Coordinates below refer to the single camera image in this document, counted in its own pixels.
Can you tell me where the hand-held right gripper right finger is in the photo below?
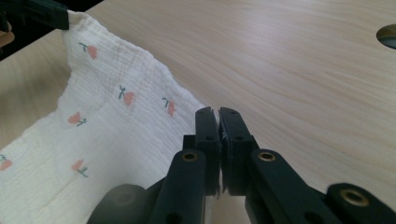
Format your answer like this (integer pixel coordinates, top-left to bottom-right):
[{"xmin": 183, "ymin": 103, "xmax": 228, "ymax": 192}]
[{"xmin": 219, "ymin": 106, "xmax": 260, "ymax": 197}]

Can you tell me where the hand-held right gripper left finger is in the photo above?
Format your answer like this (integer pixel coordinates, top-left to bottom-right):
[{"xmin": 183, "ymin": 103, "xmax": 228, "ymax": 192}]
[{"xmin": 182, "ymin": 106, "xmax": 222, "ymax": 197}]

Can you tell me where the cream floral muslin cloth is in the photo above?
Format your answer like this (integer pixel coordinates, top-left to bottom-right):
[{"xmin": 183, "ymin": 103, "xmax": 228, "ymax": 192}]
[{"xmin": 0, "ymin": 9, "xmax": 208, "ymax": 224}]

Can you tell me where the dark round cable grommet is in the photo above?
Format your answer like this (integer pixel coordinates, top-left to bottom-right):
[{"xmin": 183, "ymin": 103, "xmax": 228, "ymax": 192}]
[{"xmin": 375, "ymin": 23, "xmax": 396, "ymax": 50}]

